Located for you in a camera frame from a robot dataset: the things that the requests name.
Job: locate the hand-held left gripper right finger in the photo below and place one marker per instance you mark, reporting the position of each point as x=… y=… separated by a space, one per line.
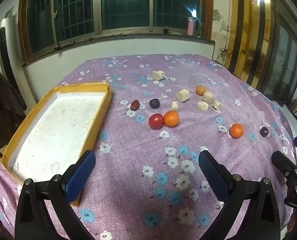
x=213 y=175

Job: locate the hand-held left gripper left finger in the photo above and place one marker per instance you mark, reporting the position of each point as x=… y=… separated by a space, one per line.
x=79 y=177

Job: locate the dark purple plum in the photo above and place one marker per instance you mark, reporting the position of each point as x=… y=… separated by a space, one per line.
x=154 y=103
x=264 y=131

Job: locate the medium orange tangerine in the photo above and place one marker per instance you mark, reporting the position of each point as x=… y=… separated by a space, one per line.
x=236 y=130

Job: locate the yellow-rimmed white tray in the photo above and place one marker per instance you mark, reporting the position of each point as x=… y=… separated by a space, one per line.
x=58 y=130

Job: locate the large orange tangerine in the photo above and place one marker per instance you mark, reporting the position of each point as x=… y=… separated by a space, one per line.
x=171 y=119

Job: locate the red tomato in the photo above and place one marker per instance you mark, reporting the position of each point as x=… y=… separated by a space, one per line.
x=156 y=121

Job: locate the small orange tangerine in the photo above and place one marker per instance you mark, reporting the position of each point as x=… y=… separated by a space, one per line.
x=200 y=90

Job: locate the red jujube date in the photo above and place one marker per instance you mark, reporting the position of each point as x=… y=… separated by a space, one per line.
x=134 y=105

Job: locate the purple floral blanket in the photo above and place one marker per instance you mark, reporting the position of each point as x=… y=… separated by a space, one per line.
x=138 y=167

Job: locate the glass door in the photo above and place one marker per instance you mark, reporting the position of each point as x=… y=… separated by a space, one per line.
x=283 y=50

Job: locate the chair with dark coat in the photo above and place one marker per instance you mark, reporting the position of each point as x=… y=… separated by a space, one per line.
x=1 y=105

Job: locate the pink water bottle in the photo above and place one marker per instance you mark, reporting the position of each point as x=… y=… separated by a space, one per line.
x=190 y=26

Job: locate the tower air conditioner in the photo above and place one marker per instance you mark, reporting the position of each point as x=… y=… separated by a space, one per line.
x=6 y=45

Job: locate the small black box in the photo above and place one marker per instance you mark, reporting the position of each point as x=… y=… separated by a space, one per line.
x=166 y=30

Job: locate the barred window wooden frame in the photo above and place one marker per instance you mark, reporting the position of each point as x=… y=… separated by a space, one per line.
x=123 y=5

